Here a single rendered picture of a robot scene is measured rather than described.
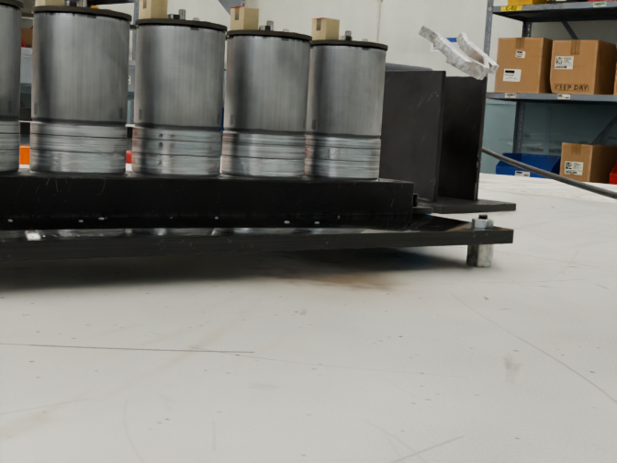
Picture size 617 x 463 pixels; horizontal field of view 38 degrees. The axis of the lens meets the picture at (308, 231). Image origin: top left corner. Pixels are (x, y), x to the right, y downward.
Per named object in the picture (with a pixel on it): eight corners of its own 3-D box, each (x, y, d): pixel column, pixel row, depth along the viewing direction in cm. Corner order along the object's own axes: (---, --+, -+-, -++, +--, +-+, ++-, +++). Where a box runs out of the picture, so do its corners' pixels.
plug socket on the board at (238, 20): (266, 33, 26) (267, 9, 26) (240, 29, 25) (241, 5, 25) (252, 34, 26) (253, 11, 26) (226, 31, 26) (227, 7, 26)
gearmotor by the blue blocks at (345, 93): (392, 209, 28) (403, 42, 28) (327, 210, 27) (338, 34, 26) (346, 202, 30) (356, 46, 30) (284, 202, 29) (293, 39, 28)
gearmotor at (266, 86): (318, 210, 27) (328, 33, 26) (244, 210, 25) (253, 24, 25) (274, 202, 29) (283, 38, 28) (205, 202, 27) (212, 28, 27)
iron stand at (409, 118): (396, 281, 43) (509, 118, 38) (299, 166, 48) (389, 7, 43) (470, 272, 48) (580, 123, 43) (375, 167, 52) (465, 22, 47)
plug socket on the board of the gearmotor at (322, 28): (345, 42, 27) (347, 20, 27) (322, 39, 27) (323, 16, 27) (330, 43, 28) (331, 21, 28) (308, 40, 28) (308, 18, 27)
